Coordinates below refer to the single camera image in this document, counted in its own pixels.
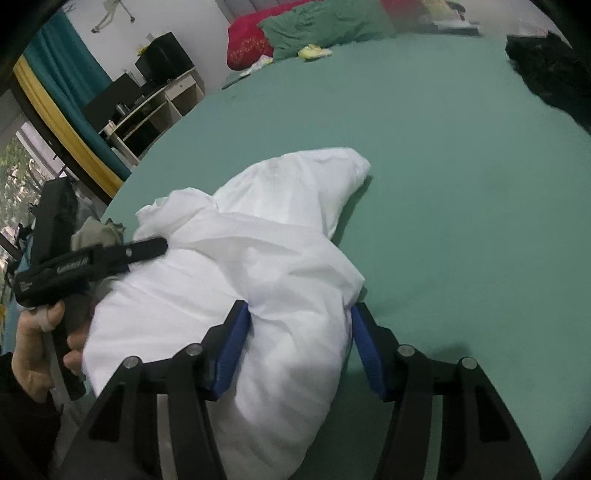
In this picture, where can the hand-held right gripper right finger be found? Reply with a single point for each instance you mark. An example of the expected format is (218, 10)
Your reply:
(369, 355)

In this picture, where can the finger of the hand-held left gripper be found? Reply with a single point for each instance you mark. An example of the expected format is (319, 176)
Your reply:
(147, 249)

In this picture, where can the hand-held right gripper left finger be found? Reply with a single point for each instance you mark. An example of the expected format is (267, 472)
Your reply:
(231, 350)

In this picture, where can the large white garment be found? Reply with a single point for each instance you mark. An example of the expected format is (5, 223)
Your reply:
(277, 258)

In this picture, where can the person's left forearm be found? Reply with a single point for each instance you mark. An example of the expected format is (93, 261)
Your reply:
(23, 429)

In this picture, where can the person's left hand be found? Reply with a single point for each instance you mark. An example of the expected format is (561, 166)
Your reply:
(34, 355)

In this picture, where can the olive cloth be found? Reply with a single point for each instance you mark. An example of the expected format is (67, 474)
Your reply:
(94, 235)

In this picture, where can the light blue cloth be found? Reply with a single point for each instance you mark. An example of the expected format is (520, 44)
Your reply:
(85, 207)

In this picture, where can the window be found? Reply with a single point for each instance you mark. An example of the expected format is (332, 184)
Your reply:
(18, 184)

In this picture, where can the black box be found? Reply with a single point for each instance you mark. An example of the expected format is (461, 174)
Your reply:
(115, 97)

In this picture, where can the white shelf unit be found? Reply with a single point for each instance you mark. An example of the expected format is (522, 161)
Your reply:
(180, 92)

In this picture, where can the teal and yellow curtain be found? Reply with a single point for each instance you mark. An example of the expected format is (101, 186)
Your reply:
(69, 83)

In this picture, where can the black television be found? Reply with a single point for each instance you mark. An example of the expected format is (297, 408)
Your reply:
(164, 57)

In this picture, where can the small white cloth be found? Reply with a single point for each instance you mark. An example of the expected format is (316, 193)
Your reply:
(258, 64)

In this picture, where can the red pillow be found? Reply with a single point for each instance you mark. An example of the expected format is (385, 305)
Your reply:
(247, 39)
(401, 8)

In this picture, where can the small yellow cloth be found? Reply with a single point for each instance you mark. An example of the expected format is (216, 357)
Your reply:
(314, 52)

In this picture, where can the grey headboard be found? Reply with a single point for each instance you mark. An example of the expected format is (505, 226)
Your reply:
(249, 7)

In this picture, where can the green pillow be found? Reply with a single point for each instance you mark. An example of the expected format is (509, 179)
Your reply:
(332, 23)

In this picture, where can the black cloth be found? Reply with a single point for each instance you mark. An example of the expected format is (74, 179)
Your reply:
(545, 64)

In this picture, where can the colourful magazine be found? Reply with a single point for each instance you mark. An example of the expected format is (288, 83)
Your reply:
(457, 25)

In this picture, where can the wall sticker figure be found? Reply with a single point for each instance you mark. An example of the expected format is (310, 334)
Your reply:
(107, 16)

